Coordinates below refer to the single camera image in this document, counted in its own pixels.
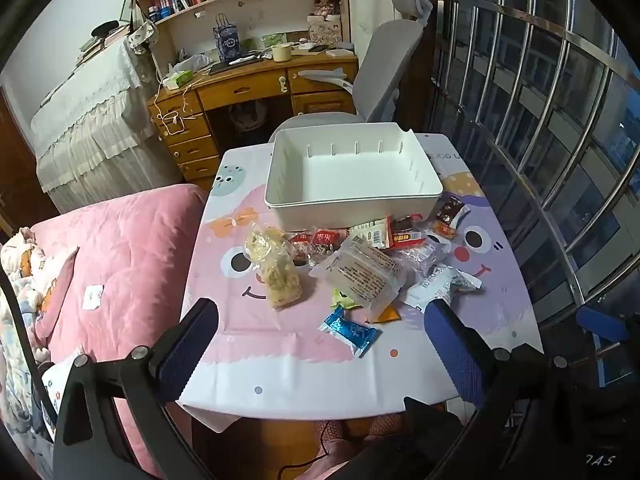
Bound floral cloth bag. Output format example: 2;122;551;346
122;20;161;53

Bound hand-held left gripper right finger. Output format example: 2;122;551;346
402;299;616;480

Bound wooden door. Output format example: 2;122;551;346
0;85;58;233

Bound stack of books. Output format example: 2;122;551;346
75;22;131;66

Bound striped bag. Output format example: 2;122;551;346
227;100;268;133

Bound small green snack packet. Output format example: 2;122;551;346
330;287;363;311

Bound clear cake packet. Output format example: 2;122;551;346
309;234;408;323

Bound brown-haired doll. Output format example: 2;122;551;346
312;0;342;23

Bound grey office chair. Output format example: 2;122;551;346
268;0;435;143

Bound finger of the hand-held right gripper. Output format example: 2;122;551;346
575;305;632;346

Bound black tablet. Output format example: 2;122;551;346
207;57;265;77

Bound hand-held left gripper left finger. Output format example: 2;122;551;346
52;297;221;480

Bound white plastic storage bin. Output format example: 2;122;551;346
263;121;444;231

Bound metal window grille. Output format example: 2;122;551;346
425;0;640;361

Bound pink quilted blanket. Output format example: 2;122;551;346
27;183;208;480

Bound cartoon printed quilt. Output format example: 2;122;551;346
0;227;81;461

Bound green tissue pack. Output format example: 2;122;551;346
166;69;195;91

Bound cartoon printed tablecloth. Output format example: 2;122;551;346
178;132;545;421

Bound wooden desk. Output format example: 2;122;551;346
146;52;361;191

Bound white printed box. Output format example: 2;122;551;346
306;20;343;45

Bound clear bag of yellow snacks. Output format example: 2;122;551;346
244;225;304;311

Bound white printed snack packet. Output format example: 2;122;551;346
400;265;483;313

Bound blue gift bag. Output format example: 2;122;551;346
212;12;242;61

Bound dark red snack packet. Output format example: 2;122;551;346
390;214;426;251

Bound brown snack packet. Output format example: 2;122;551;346
432;195;471;240

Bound wooden bookshelf hutch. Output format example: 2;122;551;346
127;0;351;76

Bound white cables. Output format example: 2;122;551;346
150;72;211;136

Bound white lace cover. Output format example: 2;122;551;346
30;35;183;213

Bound white red-edged snack packet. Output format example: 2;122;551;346
347;216;393;251

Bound blue snack packet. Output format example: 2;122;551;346
318;306;379;359

